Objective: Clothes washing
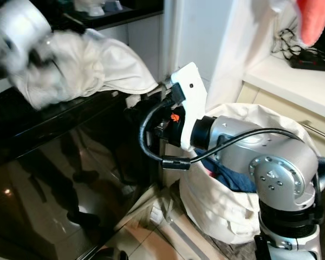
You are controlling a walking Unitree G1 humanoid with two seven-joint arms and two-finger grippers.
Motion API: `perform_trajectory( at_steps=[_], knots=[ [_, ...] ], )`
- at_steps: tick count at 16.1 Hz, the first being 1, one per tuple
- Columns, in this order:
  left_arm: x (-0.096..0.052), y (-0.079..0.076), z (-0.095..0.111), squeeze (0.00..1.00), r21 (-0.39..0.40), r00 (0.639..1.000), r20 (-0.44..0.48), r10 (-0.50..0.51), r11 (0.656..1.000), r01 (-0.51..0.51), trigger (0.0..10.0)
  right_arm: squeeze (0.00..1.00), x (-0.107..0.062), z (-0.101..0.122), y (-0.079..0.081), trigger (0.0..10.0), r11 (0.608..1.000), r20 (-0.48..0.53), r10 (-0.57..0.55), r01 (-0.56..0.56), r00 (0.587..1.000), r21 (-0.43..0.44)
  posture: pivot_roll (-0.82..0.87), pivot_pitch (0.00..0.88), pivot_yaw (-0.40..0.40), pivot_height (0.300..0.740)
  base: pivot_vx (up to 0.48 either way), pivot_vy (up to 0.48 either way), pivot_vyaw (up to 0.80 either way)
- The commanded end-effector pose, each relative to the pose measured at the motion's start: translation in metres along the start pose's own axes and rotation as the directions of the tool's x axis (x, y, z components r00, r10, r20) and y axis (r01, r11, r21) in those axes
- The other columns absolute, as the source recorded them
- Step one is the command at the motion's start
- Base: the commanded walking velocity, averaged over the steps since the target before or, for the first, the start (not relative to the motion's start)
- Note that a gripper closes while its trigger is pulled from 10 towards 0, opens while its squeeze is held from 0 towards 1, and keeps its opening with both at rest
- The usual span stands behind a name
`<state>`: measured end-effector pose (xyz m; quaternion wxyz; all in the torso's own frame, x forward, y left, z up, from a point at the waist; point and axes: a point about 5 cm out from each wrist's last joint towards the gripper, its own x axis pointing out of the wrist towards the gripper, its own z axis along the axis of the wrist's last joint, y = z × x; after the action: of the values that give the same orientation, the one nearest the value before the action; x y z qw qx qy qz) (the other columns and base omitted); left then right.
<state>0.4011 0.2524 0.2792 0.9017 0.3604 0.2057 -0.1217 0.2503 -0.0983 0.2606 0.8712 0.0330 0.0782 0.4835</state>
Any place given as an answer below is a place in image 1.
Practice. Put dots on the dark blue garment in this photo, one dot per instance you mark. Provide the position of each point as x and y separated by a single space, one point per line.
235 176

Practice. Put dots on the glossy black washing machine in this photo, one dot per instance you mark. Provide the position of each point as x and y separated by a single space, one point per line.
70 168

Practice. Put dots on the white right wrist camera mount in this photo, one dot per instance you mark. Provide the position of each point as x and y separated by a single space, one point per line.
189 95

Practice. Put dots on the cream white cloth garment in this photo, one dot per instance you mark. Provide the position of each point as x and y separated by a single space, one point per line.
103 65

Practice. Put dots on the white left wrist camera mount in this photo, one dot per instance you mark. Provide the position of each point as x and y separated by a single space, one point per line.
24 24

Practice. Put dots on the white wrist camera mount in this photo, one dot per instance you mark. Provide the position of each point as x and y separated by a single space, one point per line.
189 95
24 24

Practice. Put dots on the white ceramic item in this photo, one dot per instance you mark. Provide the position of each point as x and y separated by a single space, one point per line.
92 5

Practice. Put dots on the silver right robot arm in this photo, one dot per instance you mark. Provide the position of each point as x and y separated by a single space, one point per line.
265 157

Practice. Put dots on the red pink cloth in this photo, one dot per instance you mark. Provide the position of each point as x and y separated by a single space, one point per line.
314 19

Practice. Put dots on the cream fabric laundry bag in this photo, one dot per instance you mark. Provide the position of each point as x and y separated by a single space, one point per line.
216 211

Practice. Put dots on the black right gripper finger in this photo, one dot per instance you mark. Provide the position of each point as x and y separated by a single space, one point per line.
142 106
143 124

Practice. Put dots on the dark kitchen countertop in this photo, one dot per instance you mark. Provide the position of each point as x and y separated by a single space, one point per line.
135 10

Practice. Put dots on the cream cabinet with counter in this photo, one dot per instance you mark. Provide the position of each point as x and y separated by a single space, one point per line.
292 92

